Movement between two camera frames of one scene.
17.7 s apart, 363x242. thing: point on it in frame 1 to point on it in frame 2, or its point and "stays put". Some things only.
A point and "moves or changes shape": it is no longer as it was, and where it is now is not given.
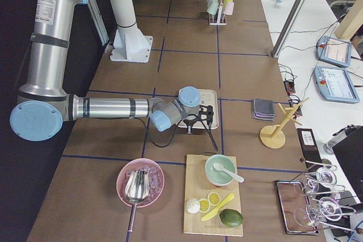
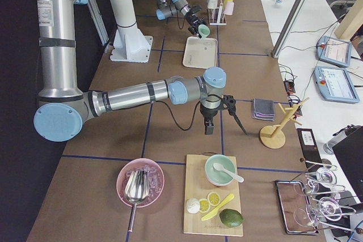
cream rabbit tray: [208, 97] moves or changes shape
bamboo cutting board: [198, 186] stays put
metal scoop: [136, 190] stays put
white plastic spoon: [219, 167] stays put
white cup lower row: [229, 8] stays put
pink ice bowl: [156, 180] stays put
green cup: [212, 7] to [203, 30]
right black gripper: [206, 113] to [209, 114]
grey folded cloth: [263, 109] stays put
